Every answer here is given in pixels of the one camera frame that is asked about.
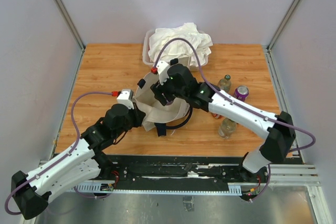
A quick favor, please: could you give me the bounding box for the beige canvas tote bag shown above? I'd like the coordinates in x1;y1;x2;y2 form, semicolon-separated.
134;72;193;136

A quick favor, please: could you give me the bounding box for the clear glass bottle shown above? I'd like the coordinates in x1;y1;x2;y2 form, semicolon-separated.
218;118;237;138
217;74;232;93

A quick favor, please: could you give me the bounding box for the red soda can front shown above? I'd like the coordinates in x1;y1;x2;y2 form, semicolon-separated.
212;113;223;119

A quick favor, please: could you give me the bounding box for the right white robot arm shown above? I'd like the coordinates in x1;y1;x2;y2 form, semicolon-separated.
150;62;296;182

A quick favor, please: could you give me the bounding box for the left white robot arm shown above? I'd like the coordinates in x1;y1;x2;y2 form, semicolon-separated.
9;103;145;220

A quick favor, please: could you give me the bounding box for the clear plastic bin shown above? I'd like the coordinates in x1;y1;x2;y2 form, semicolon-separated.
142;29;211;72

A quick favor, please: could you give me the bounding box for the white crumpled cloth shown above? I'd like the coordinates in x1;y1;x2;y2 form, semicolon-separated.
148;22;214;66

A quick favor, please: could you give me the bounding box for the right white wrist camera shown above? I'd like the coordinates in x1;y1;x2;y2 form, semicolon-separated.
156;61;170;85

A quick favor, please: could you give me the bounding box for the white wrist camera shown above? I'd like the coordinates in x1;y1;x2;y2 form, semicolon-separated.
111;89;134;109
156;61;170;85

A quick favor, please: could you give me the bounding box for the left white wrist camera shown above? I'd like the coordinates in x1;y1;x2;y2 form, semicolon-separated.
111;89;134;109

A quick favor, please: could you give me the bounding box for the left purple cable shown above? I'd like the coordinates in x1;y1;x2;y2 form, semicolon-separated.
4;91;116;214

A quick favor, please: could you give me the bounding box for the purple cable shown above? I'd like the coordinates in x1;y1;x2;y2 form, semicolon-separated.
154;37;316;154
4;91;116;214

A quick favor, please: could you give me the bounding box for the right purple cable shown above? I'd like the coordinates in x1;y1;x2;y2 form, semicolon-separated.
154;37;316;154

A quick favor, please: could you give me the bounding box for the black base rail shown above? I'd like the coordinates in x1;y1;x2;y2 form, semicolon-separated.
52;153;271;193

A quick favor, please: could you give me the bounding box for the left aluminium frame post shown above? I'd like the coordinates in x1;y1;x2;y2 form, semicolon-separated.
54;0;86;52

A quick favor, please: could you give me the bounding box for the aluminium frame post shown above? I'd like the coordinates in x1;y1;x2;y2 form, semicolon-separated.
266;0;302;52
54;0;86;52

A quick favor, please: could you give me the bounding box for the right aluminium floor rail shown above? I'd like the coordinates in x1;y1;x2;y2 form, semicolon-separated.
263;46;321;186

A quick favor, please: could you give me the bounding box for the right aluminium frame post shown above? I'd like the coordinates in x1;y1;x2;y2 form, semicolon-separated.
266;0;302;52

